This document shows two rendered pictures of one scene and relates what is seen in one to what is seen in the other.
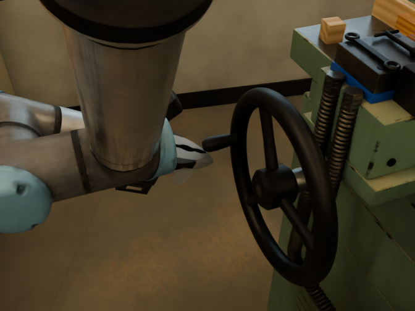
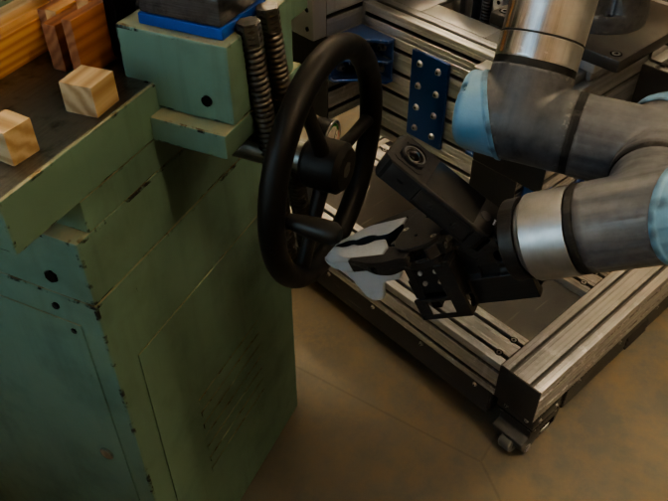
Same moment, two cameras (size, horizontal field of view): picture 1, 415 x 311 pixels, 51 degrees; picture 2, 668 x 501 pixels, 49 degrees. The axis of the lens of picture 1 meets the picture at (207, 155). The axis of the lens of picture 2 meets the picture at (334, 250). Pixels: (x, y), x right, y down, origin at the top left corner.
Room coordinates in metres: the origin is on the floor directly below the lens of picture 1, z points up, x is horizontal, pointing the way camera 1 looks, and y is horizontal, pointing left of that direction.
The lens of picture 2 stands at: (0.92, 0.39, 1.28)
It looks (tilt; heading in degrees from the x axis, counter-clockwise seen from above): 41 degrees down; 225
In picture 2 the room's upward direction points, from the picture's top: straight up
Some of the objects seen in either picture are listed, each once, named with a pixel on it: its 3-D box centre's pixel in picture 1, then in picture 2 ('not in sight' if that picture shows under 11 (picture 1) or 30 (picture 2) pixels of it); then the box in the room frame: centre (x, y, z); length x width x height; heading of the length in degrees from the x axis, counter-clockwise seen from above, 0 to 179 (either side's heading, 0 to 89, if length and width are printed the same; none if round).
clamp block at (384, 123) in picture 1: (384, 111); (210, 48); (0.49, -0.24, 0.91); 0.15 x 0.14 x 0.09; 21
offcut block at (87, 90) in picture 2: not in sight; (89, 90); (0.63, -0.25, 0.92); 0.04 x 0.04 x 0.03; 24
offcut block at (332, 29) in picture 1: (331, 30); (10, 137); (0.73, -0.22, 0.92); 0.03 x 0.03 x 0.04; 15
